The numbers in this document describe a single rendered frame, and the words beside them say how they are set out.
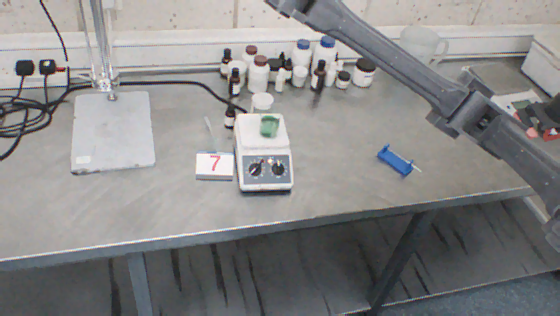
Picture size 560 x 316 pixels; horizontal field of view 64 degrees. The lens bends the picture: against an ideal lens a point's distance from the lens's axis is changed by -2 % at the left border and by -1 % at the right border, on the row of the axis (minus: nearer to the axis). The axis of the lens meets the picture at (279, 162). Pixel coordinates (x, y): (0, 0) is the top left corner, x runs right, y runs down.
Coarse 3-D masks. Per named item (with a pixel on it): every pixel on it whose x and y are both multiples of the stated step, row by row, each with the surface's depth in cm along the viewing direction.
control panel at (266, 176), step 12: (252, 156) 109; (264, 156) 109; (276, 156) 110; (288, 156) 111; (264, 168) 109; (288, 168) 110; (252, 180) 107; (264, 180) 108; (276, 180) 109; (288, 180) 109
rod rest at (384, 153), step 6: (384, 150) 123; (384, 156) 123; (390, 156) 124; (396, 156) 124; (390, 162) 122; (396, 162) 122; (402, 162) 123; (396, 168) 122; (402, 168) 121; (408, 168) 121
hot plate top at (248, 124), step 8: (240, 120) 114; (248, 120) 115; (256, 120) 115; (280, 120) 116; (240, 128) 112; (248, 128) 112; (256, 128) 113; (280, 128) 114; (240, 136) 110; (248, 136) 110; (256, 136) 111; (280, 136) 112; (248, 144) 108; (256, 144) 109; (264, 144) 109; (272, 144) 109; (280, 144) 110; (288, 144) 111
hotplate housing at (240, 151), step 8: (240, 144) 111; (240, 152) 109; (248, 152) 109; (256, 152) 110; (264, 152) 110; (272, 152) 110; (280, 152) 111; (288, 152) 111; (240, 160) 109; (240, 168) 108; (240, 176) 108; (240, 184) 107; (256, 184) 108; (264, 184) 108; (272, 184) 109; (280, 184) 109; (288, 184) 109
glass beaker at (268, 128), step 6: (264, 108) 108; (270, 108) 109; (276, 108) 109; (264, 114) 110; (270, 114) 111; (276, 114) 110; (282, 114) 107; (264, 120) 106; (270, 120) 106; (276, 120) 106; (264, 126) 107; (270, 126) 107; (276, 126) 108; (258, 132) 111; (264, 132) 109; (270, 132) 108; (276, 132) 109; (264, 138) 110; (270, 138) 110
